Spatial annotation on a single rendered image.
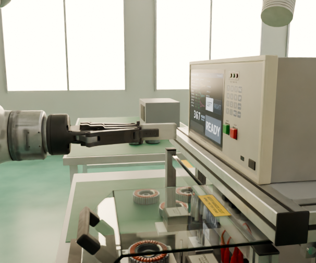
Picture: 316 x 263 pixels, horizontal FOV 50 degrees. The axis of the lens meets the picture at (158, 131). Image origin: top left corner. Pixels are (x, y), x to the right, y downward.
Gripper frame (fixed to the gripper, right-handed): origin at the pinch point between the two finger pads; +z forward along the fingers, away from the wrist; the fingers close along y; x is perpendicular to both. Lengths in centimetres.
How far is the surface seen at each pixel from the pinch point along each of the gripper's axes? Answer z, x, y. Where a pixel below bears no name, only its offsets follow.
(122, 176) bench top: 0, -43, -110
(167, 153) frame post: 9.8, -13.9, -38.1
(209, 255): 10.5, -26.0, 1.6
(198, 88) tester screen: 14.0, 6.9, -20.4
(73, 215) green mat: -22, -43, -63
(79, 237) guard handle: -14.4, -12.3, 16.1
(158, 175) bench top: 20, -43, -108
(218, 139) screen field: 14.0, -3.1, -5.0
